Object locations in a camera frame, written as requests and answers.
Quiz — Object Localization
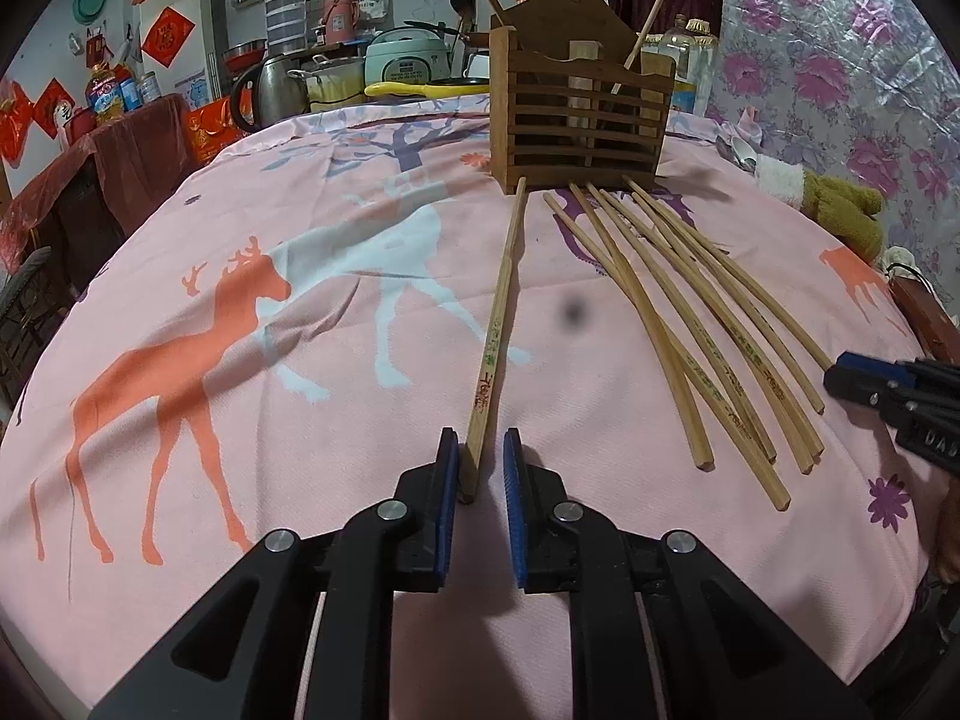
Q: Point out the clear plastic oil bottle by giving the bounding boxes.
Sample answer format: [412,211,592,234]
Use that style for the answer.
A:
[664,15,721,117]

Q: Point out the olive and white plush cloth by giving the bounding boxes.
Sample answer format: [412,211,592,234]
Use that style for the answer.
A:
[754,154,886,263]

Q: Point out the red gift bag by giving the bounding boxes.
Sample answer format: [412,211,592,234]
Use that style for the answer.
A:
[184,97,248,166]

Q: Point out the red hanging ornament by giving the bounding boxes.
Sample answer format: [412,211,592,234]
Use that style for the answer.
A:
[0,81,35,166]

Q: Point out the stainless steel kettle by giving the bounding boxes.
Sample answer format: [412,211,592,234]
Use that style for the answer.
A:
[230,54,307,128]

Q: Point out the yellow cooking oil bottle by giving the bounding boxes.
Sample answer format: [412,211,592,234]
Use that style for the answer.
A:
[85,64,125,125]

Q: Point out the pink deer-print cloth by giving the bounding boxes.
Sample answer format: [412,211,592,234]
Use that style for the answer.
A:
[0,101,938,720]

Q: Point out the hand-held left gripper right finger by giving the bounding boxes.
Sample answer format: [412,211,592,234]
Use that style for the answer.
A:
[504,427,875,720]

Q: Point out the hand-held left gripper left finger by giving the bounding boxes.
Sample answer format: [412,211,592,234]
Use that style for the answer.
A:
[88,427,460,720]

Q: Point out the wooden armchair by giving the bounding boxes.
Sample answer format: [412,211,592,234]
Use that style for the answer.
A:
[0,246,53,406]

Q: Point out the red diamond paper decoration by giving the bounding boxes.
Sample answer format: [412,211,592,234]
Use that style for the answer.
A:
[34,79,77,140]
[141,6,197,68]

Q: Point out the white fridge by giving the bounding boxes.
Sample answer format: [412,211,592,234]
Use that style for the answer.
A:
[135,0,230,110]

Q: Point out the pile of wooden chopsticks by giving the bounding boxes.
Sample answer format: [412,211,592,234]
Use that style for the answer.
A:
[544,176,827,512]

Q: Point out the floral plastic sheet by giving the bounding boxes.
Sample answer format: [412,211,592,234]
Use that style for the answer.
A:
[701,0,960,331]

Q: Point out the brown leather case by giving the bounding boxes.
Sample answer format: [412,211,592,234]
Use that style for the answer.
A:
[889,270,960,365]

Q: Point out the person's dark clothing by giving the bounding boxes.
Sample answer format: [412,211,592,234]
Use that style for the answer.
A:
[847,562,960,720]

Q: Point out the pink thermos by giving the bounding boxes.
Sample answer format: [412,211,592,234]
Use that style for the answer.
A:
[313,0,357,46]

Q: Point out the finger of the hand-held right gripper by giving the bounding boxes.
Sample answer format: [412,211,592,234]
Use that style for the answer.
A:
[834,351,960,389]
[823,366,960,417]

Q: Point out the person's right hand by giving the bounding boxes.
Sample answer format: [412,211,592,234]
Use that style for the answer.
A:
[911,465,960,584]

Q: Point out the yellow plastic rice paddle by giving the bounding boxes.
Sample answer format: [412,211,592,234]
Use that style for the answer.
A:
[365,80,490,100]

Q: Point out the steel pot with lid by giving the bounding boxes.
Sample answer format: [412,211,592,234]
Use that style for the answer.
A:
[289,56,368,110]

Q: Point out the striped stacked food container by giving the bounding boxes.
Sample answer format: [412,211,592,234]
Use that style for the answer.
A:
[264,0,308,53]

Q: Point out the red basin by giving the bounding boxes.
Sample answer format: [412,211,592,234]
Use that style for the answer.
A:
[221,41,267,72]

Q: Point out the wooden chopstick holder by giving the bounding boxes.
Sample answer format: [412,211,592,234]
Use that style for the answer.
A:
[489,0,676,188]

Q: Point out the pale green rice cooker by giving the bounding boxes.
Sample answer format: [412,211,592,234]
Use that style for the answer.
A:
[365,26,451,87]

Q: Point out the red-covered side table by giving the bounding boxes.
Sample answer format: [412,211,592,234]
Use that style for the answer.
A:
[0,94,188,271]

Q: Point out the white knitted item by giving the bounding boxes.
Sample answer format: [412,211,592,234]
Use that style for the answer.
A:
[881,244,923,278]

